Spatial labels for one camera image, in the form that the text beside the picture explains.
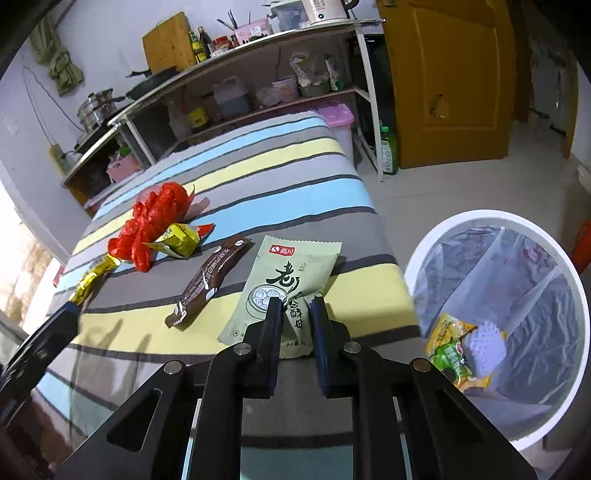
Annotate black induction cooker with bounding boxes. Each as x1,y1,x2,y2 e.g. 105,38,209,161
74,124,117,154

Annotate green drink bottle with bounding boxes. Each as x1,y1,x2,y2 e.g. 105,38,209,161
379,124,399,176

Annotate grey blue canister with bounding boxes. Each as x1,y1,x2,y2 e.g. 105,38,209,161
213,76,252,120

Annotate white metal shelf rack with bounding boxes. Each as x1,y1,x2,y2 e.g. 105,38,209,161
108,18,386,183

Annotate white electric kettle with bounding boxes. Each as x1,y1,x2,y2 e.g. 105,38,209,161
300,0,361,24

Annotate wooden cutting board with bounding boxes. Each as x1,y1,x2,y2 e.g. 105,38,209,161
141,13,197,75

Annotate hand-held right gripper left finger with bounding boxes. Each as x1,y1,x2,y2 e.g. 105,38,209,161
51,296,284,480

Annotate pink plastic basket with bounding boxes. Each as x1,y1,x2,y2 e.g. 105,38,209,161
106,152,141,184

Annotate pink lidded storage bin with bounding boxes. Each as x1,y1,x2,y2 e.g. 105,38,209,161
318,102,355,168

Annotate steel steamer pot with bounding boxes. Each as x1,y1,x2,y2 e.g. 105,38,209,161
77,88,126,131

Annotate black wall cable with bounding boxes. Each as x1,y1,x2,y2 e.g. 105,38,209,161
22,66,83,154

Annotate green hanging cloth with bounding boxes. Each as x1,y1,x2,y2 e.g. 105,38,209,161
30,14,85,96

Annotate grey striped blanket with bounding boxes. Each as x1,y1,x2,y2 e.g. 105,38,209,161
32,111,421,444

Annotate pale green packet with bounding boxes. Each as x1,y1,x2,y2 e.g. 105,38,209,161
217,234,343,361

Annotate grey plastic jug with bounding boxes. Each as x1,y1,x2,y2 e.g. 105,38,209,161
270,0,308,27

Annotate pink utensil box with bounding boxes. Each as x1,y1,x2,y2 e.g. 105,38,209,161
235,18,273,43

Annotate wooden cabinet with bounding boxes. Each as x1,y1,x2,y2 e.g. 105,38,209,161
62,134,154,217

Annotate small yellow snack wrapper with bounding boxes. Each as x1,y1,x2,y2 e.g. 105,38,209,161
143,223,215,258

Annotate wooden doorway frame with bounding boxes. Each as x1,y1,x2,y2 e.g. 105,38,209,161
510,0,580,160

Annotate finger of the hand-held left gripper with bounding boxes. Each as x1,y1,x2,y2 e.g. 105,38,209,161
0,301,83,407

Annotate crumpled plastic bags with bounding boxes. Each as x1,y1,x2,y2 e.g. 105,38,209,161
290,51,345,96

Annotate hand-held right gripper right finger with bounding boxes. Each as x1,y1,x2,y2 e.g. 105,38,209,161
308,295,539,480

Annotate clear plastic bottle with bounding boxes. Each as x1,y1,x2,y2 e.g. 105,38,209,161
168,99,192,139

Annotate yellow wooden door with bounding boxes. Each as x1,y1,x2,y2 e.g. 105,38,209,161
376,0,515,169

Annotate brown stick wrapper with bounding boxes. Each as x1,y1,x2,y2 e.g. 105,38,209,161
165,237,254,329

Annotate dark chopsticks bundle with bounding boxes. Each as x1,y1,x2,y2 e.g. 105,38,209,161
217,9,252,34

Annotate black frying pan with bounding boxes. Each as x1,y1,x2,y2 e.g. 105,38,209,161
126,66,178,100

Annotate yellow label bottle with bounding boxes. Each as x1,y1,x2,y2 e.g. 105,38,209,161
187,88,209,131

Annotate white round trash bin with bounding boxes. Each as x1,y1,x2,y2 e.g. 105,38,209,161
404,210,588,453

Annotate yellow green snack packet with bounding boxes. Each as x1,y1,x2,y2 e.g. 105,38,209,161
425,313,496,393

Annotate gold foil wrapper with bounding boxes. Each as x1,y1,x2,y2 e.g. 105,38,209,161
68,254,123,306

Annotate red plastic bag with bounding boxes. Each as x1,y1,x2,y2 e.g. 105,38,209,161
107,181,208,273

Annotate white tub pink lid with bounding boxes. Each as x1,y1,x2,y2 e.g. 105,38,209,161
271,76,298,103

